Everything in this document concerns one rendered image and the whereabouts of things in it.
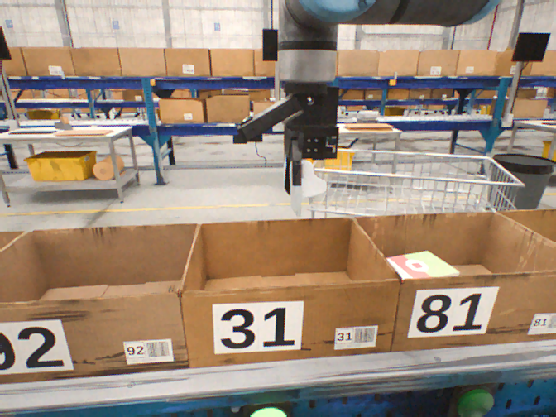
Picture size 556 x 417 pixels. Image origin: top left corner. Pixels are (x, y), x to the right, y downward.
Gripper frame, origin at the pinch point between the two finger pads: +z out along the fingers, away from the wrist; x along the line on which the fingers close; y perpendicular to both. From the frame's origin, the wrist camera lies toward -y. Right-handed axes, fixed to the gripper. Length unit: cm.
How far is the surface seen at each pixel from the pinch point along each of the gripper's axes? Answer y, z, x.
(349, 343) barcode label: 11.0, 26.2, -8.1
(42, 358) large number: -43, 25, -8
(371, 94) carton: 332, 23, 858
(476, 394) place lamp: 33.5, 33.0, -15.4
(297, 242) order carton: 5.2, 19.4, 20.9
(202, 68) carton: -62, -29, 444
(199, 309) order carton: -16.4, 16.5, -8.0
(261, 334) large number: -5.9, 22.6, -8.2
